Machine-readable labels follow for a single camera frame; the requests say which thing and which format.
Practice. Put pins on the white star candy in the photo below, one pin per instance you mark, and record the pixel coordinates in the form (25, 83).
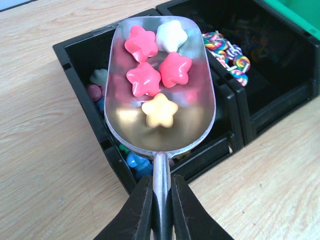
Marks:
(170, 36)

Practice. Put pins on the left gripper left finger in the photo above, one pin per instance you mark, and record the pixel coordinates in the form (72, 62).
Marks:
(133, 222)

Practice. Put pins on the black bin with star candies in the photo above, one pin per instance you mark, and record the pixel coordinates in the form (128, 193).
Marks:
(85, 60)

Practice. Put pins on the pink star candy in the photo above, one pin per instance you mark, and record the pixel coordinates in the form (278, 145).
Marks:
(141, 43)

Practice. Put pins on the green bin with gummies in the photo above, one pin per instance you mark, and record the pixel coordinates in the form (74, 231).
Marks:
(304, 14)

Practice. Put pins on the yellow star candy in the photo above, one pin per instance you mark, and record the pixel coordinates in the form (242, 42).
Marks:
(159, 111)

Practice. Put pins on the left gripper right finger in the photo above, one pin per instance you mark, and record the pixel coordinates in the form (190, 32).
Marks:
(191, 221)

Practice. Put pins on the black bin with lollipop candies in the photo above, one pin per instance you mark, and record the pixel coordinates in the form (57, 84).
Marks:
(285, 60)

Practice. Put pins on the metal scoop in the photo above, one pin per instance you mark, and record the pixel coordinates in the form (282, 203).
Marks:
(183, 77)

